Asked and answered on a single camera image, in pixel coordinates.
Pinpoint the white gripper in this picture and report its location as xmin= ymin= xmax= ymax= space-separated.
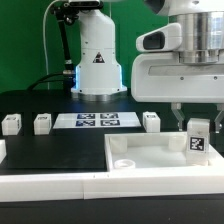
xmin=131 ymin=52 xmax=224 ymax=133

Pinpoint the white square tabletop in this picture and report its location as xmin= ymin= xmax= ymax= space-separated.
xmin=105 ymin=132 xmax=224 ymax=172

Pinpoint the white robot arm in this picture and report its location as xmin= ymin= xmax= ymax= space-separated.
xmin=69 ymin=0 xmax=224 ymax=131

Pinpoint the white marker sheet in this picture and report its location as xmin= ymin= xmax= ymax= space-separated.
xmin=53 ymin=112 xmax=141 ymax=129

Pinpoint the white U-shaped obstacle fence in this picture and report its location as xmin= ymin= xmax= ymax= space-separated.
xmin=0 ymin=139 xmax=224 ymax=203

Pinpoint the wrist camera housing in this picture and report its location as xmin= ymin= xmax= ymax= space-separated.
xmin=136 ymin=23 xmax=182 ymax=52

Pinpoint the black cable bundle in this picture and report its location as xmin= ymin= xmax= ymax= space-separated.
xmin=27 ymin=72 xmax=75 ymax=92

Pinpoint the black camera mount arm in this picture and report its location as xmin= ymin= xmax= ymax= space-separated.
xmin=50 ymin=3 xmax=79 ymax=77

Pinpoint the white cable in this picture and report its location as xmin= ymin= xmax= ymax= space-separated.
xmin=42 ymin=0 xmax=63 ymax=90

